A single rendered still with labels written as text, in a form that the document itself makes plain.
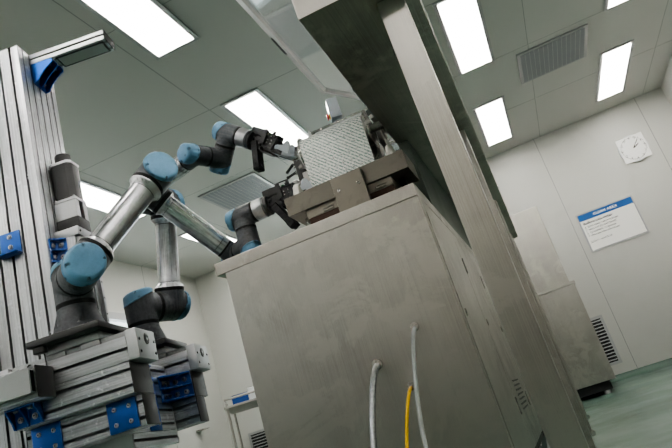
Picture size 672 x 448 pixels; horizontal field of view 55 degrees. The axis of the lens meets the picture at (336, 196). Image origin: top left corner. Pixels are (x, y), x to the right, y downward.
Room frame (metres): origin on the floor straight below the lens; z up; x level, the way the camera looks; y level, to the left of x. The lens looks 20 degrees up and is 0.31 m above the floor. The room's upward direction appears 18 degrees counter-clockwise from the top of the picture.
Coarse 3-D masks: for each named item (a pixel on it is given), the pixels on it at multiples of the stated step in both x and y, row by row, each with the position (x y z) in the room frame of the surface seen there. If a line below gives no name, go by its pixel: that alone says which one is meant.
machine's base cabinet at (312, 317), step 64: (320, 256) 1.80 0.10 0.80; (384, 256) 1.75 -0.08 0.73; (448, 256) 1.87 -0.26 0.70; (256, 320) 1.86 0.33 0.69; (320, 320) 1.81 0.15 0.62; (384, 320) 1.77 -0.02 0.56; (448, 320) 1.73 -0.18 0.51; (256, 384) 1.87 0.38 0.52; (320, 384) 1.82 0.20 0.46; (384, 384) 1.78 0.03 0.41; (448, 384) 1.74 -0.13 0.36; (512, 384) 2.31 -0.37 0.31
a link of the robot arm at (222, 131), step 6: (216, 126) 2.13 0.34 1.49; (222, 126) 2.13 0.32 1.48; (228, 126) 2.12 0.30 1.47; (234, 126) 2.13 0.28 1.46; (216, 132) 2.13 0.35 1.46; (222, 132) 2.13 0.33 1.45; (228, 132) 2.12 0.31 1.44; (234, 132) 2.11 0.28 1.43; (216, 138) 2.16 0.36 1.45; (222, 138) 2.13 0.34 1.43; (228, 138) 2.13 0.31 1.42; (222, 144) 2.14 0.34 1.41; (228, 144) 2.15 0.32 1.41; (234, 144) 2.14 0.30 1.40
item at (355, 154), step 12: (348, 144) 2.01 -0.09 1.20; (360, 144) 2.00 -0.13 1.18; (324, 156) 2.04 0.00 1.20; (336, 156) 2.03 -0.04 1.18; (348, 156) 2.02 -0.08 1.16; (360, 156) 2.01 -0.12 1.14; (372, 156) 2.00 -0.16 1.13; (312, 168) 2.05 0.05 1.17; (324, 168) 2.04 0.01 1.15; (336, 168) 2.03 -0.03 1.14; (348, 168) 2.02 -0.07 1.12; (312, 180) 2.05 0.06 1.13; (324, 180) 2.04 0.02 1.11
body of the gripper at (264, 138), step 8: (256, 128) 2.11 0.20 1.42; (248, 136) 2.10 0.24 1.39; (256, 136) 2.12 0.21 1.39; (264, 136) 2.09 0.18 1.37; (272, 136) 2.08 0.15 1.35; (280, 136) 2.12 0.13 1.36; (248, 144) 2.13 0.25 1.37; (264, 144) 2.11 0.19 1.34; (272, 144) 2.10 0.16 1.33; (280, 144) 2.14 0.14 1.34; (264, 152) 2.12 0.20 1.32
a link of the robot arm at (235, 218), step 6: (246, 204) 2.09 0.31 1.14; (234, 210) 2.10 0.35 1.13; (240, 210) 2.09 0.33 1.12; (246, 210) 2.08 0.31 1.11; (228, 216) 2.10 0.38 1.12; (234, 216) 2.09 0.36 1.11; (240, 216) 2.09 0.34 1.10; (246, 216) 2.09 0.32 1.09; (252, 216) 2.09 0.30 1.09; (228, 222) 2.10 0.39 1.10; (234, 222) 2.10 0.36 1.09; (240, 222) 2.09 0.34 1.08; (246, 222) 2.09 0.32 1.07; (252, 222) 2.11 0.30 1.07; (228, 228) 2.12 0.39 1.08; (234, 228) 2.12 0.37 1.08
